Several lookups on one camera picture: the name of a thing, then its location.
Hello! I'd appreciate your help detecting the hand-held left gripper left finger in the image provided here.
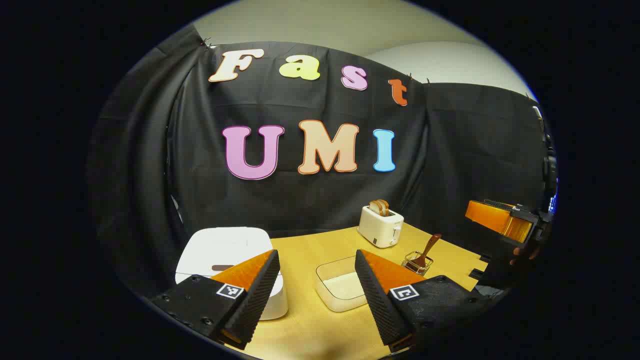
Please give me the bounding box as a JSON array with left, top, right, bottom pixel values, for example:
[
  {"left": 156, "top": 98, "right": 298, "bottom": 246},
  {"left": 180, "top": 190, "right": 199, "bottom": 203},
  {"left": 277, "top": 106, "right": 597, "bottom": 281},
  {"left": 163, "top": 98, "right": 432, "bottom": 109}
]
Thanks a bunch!
[{"left": 150, "top": 249, "right": 282, "bottom": 351}]

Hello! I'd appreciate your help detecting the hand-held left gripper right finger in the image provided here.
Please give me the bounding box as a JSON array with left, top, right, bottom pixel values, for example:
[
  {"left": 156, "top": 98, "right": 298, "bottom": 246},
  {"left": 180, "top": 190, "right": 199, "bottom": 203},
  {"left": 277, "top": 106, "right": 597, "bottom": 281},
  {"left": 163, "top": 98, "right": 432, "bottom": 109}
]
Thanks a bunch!
[{"left": 354, "top": 249, "right": 493, "bottom": 353}]

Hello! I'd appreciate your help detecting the white rice cooker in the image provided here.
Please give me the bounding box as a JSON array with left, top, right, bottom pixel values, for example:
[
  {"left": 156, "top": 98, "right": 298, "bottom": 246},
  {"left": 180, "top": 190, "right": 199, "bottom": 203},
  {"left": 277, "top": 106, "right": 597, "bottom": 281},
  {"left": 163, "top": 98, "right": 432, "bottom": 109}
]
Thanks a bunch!
[{"left": 175, "top": 226, "right": 289, "bottom": 321}]

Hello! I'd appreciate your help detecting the brown wooden spoon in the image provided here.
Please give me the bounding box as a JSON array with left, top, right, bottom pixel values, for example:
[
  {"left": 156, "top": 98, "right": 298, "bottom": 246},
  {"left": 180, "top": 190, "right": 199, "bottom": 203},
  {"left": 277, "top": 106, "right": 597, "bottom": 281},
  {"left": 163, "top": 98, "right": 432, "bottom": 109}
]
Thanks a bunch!
[{"left": 415, "top": 233, "right": 443, "bottom": 271}]

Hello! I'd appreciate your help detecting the clear plastic box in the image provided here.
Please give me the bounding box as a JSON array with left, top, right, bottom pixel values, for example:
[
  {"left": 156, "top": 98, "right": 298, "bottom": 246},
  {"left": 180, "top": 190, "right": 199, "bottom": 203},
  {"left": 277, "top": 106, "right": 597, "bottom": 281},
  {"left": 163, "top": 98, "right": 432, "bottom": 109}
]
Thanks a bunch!
[{"left": 315, "top": 256, "right": 371, "bottom": 313}]

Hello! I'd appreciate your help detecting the white toaster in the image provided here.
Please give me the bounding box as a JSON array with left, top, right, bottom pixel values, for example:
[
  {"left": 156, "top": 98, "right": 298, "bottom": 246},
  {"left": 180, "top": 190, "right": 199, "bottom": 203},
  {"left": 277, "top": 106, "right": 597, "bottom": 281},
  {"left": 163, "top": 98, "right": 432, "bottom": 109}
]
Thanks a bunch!
[{"left": 357, "top": 204, "right": 405, "bottom": 249}]

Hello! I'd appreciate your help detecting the black backdrop cloth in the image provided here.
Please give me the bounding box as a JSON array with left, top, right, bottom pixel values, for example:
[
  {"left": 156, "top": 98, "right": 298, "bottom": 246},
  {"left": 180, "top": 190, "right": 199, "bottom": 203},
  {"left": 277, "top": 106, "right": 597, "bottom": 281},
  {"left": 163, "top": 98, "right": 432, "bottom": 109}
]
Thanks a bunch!
[{"left": 86, "top": 22, "right": 558, "bottom": 301}]

